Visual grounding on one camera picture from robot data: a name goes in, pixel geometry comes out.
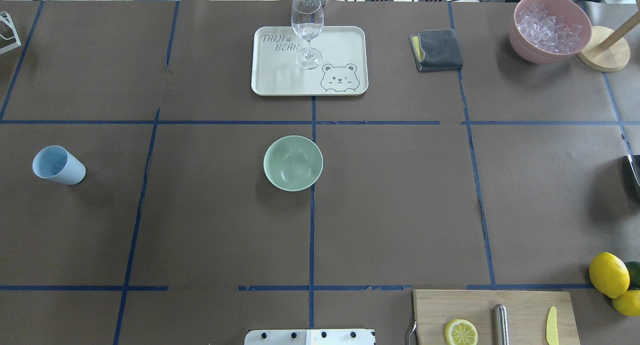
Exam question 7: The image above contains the green bowl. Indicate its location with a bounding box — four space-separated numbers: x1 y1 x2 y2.
263 135 324 192

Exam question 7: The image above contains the light blue plastic cup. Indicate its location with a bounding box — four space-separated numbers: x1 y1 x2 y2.
32 146 87 185

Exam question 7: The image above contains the pink bowl of ice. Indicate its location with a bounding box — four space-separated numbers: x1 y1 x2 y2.
509 0 592 64

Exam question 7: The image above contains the cream bear tray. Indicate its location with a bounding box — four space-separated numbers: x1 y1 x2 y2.
251 26 369 96

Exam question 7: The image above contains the clear wine glass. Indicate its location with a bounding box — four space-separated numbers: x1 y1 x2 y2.
290 0 324 70

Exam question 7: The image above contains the grey and yellow folded cloth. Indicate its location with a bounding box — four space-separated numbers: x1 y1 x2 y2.
408 28 464 73

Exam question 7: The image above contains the half lemon slice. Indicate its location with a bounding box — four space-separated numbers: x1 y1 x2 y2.
443 318 479 345

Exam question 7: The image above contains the wooden cutting board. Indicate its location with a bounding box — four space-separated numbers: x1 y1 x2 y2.
413 289 581 345

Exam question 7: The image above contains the yellow plastic knife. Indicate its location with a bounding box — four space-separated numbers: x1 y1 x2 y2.
545 306 560 345

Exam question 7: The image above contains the yellow lemon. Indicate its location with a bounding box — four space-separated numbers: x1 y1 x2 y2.
611 289 640 317
589 251 630 299

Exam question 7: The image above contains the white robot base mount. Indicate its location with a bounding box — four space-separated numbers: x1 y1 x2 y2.
244 328 377 345

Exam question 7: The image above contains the steel knife handle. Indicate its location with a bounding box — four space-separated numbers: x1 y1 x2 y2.
493 303 510 345

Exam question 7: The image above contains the white wire cup rack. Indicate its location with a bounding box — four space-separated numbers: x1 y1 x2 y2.
0 11 22 54

